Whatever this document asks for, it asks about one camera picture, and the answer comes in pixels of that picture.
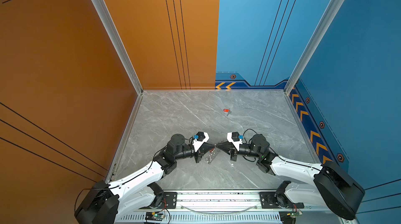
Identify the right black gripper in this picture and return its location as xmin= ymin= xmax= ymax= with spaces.
xmin=216 ymin=141 xmax=262 ymax=163

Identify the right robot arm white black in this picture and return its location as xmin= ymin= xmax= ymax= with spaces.
xmin=216 ymin=132 xmax=365 ymax=220

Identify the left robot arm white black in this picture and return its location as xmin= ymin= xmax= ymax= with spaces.
xmin=74 ymin=132 xmax=216 ymax=224

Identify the red tag with grey key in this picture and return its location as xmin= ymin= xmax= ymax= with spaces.
xmin=223 ymin=109 xmax=231 ymax=116

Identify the left green circuit board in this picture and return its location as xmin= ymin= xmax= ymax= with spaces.
xmin=144 ymin=211 xmax=166 ymax=224

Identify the green circuit board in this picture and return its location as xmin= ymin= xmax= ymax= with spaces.
xmin=144 ymin=211 xmax=166 ymax=224
xmin=279 ymin=210 xmax=303 ymax=224

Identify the right green circuit board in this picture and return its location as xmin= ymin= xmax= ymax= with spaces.
xmin=279 ymin=210 xmax=303 ymax=224

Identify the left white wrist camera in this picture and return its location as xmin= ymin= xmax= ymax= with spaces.
xmin=191 ymin=132 xmax=209 ymax=152

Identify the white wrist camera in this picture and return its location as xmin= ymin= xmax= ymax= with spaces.
xmin=191 ymin=132 xmax=209 ymax=152
xmin=227 ymin=132 xmax=244 ymax=151

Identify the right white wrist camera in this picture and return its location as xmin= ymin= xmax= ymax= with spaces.
xmin=227 ymin=132 xmax=244 ymax=151

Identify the aluminium front rail frame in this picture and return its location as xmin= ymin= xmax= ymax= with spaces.
xmin=114 ymin=190 xmax=358 ymax=224

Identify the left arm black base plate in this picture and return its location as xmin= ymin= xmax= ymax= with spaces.
xmin=141 ymin=192 xmax=178 ymax=210

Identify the clear cable on rail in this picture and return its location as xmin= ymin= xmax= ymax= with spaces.
xmin=181 ymin=205 xmax=256 ymax=215

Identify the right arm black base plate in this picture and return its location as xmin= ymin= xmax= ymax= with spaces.
xmin=259 ymin=191 xmax=305 ymax=209

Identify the left corner aluminium post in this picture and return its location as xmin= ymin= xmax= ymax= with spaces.
xmin=91 ymin=0 xmax=143 ymax=95

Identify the corner aluminium post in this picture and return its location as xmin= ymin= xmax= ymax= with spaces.
xmin=91 ymin=0 xmax=143 ymax=95
xmin=284 ymin=0 xmax=345 ymax=95

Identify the right corner aluminium post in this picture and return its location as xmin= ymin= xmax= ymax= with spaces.
xmin=284 ymin=0 xmax=345 ymax=95

